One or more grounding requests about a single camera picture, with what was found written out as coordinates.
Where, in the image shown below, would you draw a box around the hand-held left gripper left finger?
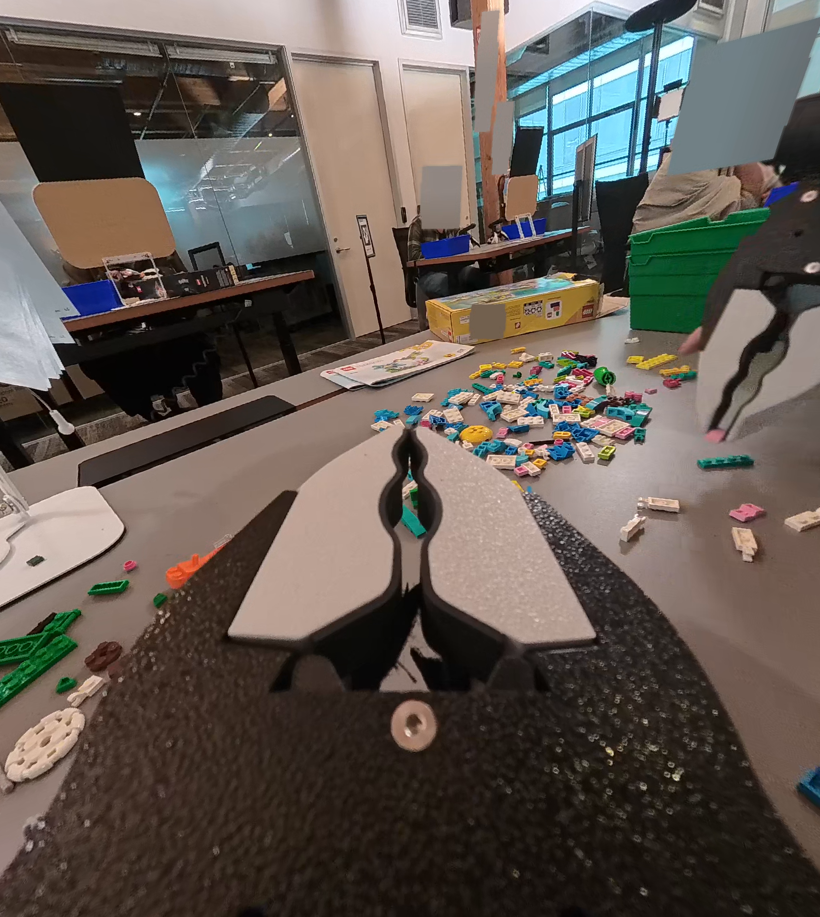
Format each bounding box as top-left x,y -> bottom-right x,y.
226,427 -> 422,690

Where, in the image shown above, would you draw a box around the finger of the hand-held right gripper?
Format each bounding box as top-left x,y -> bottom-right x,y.
728,297 -> 820,439
696,288 -> 790,434

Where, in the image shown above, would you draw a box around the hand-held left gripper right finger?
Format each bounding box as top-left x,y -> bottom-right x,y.
410,427 -> 597,690

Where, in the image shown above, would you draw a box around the pile of mixed lego pieces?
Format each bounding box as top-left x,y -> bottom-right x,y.
370,346 -> 697,477

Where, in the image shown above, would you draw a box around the teal curved lego piece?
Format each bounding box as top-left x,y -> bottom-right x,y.
400,479 -> 428,540

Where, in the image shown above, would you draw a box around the yellow lego box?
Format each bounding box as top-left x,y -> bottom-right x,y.
426,272 -> 606,345

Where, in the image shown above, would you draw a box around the lego instruction booklet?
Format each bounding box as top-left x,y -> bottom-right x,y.
320,341 -> 475,390

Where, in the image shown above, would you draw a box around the black lego box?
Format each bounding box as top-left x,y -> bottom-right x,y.
162,265 -> 239,295

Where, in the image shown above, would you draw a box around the green lego plate with holes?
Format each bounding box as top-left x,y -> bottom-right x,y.
0,634 -> 56,671

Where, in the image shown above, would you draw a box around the white round lego plate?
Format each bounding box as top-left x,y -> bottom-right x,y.
5,708 -> 87,783

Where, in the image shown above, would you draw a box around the long green lego plate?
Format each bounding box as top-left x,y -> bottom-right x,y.
0,634 -> 79,729

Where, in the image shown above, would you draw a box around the green nested storage bins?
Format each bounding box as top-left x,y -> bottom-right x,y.
627,206 -> 771,335

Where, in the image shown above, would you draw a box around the orange brick separator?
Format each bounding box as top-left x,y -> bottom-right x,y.
165,544 -> 228,590

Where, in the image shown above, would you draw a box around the black office chair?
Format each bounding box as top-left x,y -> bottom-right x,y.
595,174 -> 650,295

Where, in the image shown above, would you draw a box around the grey computer monitor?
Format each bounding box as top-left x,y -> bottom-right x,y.
573,136 -> 598,223

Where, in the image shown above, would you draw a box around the wooden office table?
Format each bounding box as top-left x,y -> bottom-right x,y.
410,228 -> 590,288
59,268 -> 316,381

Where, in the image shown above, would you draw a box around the white lamp base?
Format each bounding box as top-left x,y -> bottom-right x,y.
0,394 -> 126,635

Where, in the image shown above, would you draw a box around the black floor lamp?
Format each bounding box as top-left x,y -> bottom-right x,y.
625,0 -> 697,176

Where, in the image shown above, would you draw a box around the black light panel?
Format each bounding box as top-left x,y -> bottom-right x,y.
510,128 -> 545,180

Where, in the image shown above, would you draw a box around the wooden pillar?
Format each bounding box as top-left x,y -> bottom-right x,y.
470,0 -> 511,230

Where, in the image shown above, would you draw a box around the black sign stand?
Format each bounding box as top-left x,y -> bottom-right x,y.
356,213 -> 387,345

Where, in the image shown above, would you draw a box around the clear acrylic case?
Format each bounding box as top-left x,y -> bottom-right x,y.
102,251 -> 167,305

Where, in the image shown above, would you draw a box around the white door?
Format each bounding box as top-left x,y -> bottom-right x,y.
400,61 -> 479,237
291,53 -> 411,338

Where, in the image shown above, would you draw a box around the air vent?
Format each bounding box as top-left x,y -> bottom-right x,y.
401,0 -> 445,38

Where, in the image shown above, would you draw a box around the white cord with knob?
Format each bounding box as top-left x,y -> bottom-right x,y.
19,387 -> 75,436

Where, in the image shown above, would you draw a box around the black wall panel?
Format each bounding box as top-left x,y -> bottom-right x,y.
0,82 -> 146,183

